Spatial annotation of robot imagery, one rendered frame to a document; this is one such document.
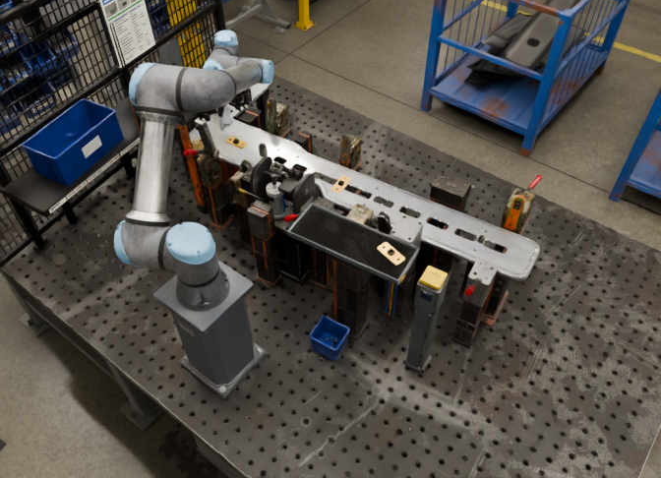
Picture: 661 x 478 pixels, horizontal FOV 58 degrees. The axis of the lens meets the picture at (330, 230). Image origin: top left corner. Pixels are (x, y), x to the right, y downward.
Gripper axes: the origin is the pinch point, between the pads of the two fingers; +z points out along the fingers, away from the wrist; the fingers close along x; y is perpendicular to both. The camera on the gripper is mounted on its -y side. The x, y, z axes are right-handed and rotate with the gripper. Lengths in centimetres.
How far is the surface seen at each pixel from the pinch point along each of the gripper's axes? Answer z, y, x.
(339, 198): 11, 49, -6
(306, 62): 112, -93, 191
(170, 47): -20.2, -27.0, 2.3
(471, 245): 11, 98, -3
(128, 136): 8.5, -35.9, -20.6
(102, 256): 41, -29, -54
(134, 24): -17, -55, 12
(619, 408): 40, 158, -17
